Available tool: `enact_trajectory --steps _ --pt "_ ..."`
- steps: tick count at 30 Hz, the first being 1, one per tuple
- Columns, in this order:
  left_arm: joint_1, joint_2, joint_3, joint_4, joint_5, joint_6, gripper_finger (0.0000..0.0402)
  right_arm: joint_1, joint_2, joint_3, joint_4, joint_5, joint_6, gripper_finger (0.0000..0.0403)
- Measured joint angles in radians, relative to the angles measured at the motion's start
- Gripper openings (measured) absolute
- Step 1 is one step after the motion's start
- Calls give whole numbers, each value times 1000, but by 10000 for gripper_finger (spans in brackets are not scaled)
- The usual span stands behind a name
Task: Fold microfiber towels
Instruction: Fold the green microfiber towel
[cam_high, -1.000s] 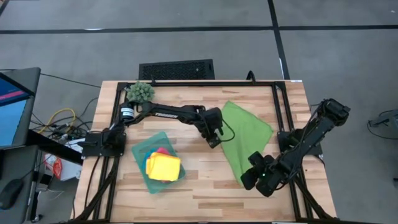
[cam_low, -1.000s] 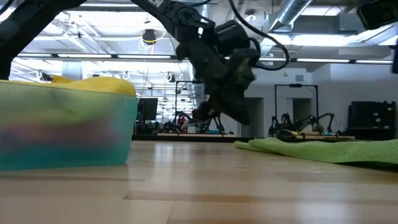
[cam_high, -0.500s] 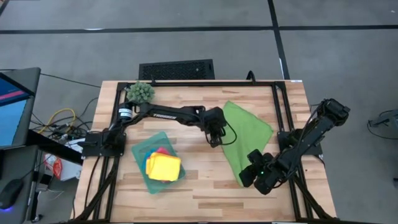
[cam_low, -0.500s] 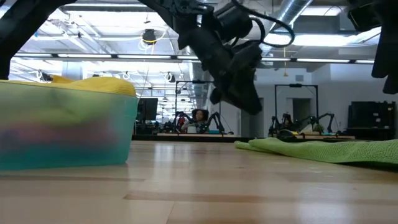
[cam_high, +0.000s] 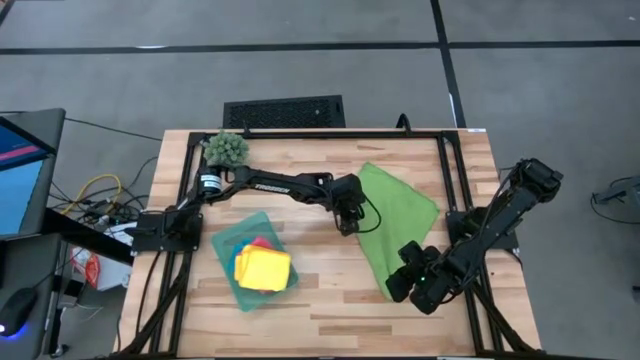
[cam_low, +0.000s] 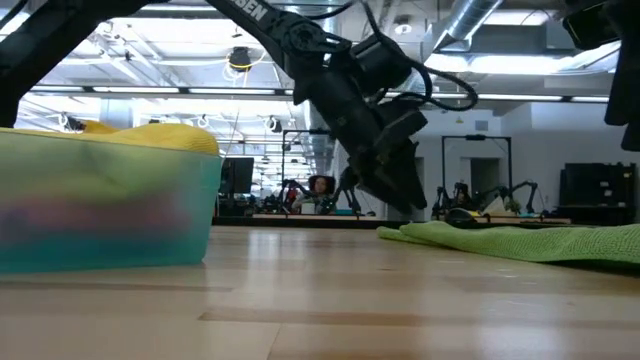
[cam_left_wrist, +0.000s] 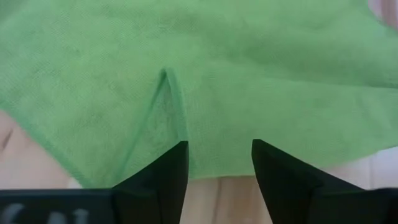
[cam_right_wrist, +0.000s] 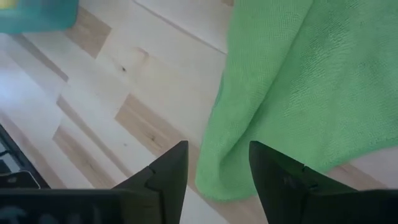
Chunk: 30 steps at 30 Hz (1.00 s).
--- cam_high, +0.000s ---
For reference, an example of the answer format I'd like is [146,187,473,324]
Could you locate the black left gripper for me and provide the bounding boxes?
[329,173,367,237]

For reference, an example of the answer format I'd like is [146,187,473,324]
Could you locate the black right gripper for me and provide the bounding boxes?
[385,240,441,304]

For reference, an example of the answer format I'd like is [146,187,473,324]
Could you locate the green microfiber towel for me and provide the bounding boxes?
[355,162,441,301]

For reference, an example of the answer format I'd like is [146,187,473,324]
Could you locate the yellow microfiber towel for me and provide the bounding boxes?
[233,243,292,293]

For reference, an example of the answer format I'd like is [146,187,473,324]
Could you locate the translucent teal plastic bin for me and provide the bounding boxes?
[210,211,300,314]

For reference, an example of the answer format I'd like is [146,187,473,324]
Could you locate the black floor vent grille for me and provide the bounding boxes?
[222,94,347,130]

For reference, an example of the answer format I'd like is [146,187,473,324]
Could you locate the green spiky artificial plant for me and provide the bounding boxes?
[203,129,250,169]

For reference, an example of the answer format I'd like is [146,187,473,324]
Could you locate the red and white bag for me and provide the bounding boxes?
[69,247,133,292]

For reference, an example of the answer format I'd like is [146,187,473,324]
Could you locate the dark office desk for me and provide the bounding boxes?
[0,207,134,360]

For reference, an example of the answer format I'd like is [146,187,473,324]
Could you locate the computer monitor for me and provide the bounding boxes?
[0,107,67,241]

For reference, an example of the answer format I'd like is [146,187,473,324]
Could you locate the black computer mouse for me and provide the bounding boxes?
[0,287,38,339]

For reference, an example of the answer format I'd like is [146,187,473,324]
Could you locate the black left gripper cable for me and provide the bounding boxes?
[357,195,383,235]

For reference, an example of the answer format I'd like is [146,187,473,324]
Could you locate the yellow floor cable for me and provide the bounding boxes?
[62,173,123,217]

